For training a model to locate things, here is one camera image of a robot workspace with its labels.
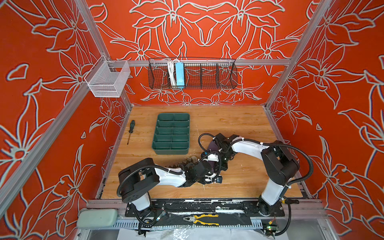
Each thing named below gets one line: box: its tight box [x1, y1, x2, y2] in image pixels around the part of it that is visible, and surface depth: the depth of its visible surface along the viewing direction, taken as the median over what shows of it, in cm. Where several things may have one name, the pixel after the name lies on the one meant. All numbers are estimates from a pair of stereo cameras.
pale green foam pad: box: [77, 208, 118, 229], surface depth 70 cm
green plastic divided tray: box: [152, 113, 191, 155], surface depth 100 cm
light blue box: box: [176, 62, 185, 88], surface depth 91 cm
